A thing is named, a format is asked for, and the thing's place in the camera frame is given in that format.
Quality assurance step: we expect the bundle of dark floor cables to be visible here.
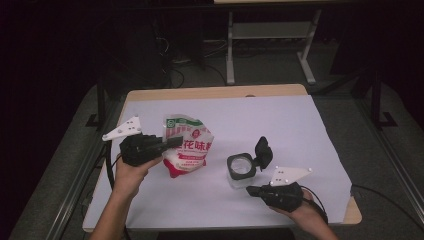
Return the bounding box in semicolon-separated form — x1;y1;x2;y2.
153;18;228;89

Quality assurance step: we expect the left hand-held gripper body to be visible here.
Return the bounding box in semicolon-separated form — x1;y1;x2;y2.
101;115;168;168

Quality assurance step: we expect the person's left hand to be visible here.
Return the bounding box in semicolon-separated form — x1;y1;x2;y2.
112;152;165;199

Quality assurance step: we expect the black floor cable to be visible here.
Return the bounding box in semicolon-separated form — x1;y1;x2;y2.
350;183;424;232

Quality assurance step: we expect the black metal stand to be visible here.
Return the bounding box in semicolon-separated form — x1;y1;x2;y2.
85;75;108;130
352;65;398;130

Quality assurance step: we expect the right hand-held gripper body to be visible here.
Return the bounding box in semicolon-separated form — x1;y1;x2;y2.
255;165;314;214

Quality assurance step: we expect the white paper sheet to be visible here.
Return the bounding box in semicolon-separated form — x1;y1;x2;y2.
82;94;354;232

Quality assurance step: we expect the clear jar with black lid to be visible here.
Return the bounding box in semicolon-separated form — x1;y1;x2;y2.
226;135;275;190

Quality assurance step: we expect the white red green plastic bag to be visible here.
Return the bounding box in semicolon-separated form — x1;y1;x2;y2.
161;113;215;179

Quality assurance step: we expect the white metal desk frame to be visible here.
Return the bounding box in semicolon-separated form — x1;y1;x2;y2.
213;0;323;86

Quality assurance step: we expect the right hand-held gripper black cable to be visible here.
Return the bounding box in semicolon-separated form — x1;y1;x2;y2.
300;185;330;225

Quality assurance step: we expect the hand-held gripper black cable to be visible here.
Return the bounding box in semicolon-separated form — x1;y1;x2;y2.
104;140;132;240
300;185;330;225

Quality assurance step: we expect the person's right hand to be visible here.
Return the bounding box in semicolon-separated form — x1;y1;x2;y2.
269;189;330;229

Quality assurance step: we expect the grey metal floor rail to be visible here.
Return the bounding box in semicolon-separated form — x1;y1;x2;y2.
45;99;129;240
353;96;424;218

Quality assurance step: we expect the left hand-held gripper black cable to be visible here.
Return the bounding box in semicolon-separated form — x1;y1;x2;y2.
104;140;132;240

